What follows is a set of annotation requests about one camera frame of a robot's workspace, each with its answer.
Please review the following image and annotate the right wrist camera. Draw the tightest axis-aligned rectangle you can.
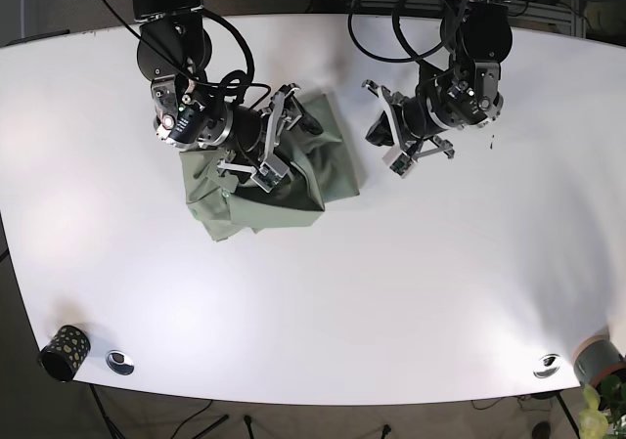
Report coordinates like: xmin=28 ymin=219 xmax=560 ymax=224
xmin=250 ymin=155 xmax=290 ymax=193

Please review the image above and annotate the green T-shirt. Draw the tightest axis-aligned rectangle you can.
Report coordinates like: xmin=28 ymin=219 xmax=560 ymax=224
xmin=178 ymin=92 xmax=363 ymax=242

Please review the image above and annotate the left silver table grommet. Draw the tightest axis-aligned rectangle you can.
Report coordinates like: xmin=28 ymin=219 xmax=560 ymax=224
xmin=106 ymin=350 xmax=135 ymax=375

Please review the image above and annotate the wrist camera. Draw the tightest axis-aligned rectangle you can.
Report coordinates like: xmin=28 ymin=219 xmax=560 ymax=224
xmin=250 ymin=155 xmax=290 ymax=193
xmin=382 ymin=145 xmax=422 ymax=179

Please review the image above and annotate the black gold spotted cup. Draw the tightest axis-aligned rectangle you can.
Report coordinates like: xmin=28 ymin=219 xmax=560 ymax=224
xmin=38 ymin=325 xmax=91 ymax=382

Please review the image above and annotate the silver table grommet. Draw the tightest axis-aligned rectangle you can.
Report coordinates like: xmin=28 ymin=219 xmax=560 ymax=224
xmin=532 ymin=353 xmax=561 ymax=379
xmin=106 ymin=350 xmax=135 ymax=375

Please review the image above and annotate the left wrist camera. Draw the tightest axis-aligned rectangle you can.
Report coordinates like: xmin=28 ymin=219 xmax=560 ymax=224
xmin=382 ymin=145 xmax=422 ymax=179

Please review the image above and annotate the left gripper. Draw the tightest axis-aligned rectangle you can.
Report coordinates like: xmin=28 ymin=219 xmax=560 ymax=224
xmin=362 ymin=79 xmax=455 ymax=162

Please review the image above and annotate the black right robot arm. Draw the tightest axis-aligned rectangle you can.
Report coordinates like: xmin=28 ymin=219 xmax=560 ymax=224
xmin=132 ymin=0 xmax=323 ymax=191

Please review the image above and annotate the grey plant pot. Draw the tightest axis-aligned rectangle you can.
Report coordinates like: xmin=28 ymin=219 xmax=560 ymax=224
xmin=572 ymin=335 xmax=625 ymax=387

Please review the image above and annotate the green plant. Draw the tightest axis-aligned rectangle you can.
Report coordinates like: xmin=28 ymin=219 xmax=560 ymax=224
xmin=579 ymin=374 xmax=625 ymax=439

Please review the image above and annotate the right silver table grommet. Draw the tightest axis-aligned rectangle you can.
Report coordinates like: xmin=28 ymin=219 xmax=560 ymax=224
xmin=532 ymin=353 xmax=561 ymax=379

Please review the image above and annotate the left brown shoe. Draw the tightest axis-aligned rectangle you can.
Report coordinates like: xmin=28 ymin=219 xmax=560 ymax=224
xmin=531 ymin=421 xmax=552 ymax=439

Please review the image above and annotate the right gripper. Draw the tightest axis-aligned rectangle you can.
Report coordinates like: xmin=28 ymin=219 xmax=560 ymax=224
xmin=214 ymin=83 xmax=323 ymax=180

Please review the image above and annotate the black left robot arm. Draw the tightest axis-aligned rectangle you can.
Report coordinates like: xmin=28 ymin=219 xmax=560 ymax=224
xmin=362 ymin=0 xmax=513 ymax=176

